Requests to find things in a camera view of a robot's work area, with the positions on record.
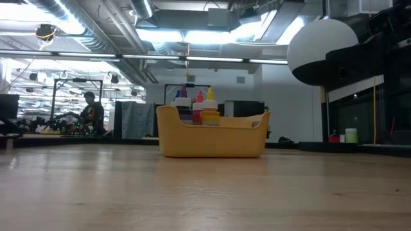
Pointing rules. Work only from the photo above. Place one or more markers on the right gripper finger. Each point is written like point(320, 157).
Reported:
point(356, 51)
point(356, 65)

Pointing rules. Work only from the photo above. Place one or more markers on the small orange bottle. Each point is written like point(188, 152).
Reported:
point(210, 117)

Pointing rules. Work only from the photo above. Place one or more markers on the large red food colouring bottle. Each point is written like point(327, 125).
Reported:
point(197, 117)

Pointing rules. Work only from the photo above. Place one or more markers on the large purple food colouring bottle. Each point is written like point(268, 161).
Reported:
point(183, 102)

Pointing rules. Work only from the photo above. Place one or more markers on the large white sphere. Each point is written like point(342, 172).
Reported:
point(308, 45)

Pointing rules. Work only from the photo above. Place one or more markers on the pale green container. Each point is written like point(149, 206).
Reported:
point(351, 136)

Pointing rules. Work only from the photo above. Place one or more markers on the small white cup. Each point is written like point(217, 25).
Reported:
point(342, 139)

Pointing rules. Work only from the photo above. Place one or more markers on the small red box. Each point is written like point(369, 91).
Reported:
point(335, 139)

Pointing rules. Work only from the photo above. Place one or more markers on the low black object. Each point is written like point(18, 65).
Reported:
point(284, 140)

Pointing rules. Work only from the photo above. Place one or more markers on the black monitor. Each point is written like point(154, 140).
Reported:
point(9, 106)
point(245, 107)

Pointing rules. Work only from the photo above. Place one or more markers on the grey ceiling box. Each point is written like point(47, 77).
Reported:
point(218, 17)

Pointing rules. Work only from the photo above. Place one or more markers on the yellow plastic bin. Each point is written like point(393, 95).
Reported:
point(212, 141)

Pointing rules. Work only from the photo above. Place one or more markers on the grey partition screen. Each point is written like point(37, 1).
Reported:
point(131, 122)

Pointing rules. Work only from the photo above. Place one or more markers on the black studio lamp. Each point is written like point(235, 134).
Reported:
point(33, 76)
point(114, 79)

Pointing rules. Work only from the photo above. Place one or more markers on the person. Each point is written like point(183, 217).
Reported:
point(94, 115)

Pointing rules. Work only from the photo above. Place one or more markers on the dark vertical post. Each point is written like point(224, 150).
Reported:
point(324, 125)

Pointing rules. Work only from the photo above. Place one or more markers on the black aluminium table frame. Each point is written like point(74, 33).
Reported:
point(369, 149)

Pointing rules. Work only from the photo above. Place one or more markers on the grey square wall box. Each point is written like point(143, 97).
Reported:
point(191, 78)
point(241, 80)

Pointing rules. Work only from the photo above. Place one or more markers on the long ceiling light rail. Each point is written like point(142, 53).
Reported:
point(215, 59)

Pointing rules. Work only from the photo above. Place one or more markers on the black rig frame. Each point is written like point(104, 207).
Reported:
point(78, 80)
point(171, 85)

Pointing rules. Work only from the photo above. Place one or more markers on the silver ribbed ceiling duct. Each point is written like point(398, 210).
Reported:
point(99, 40)

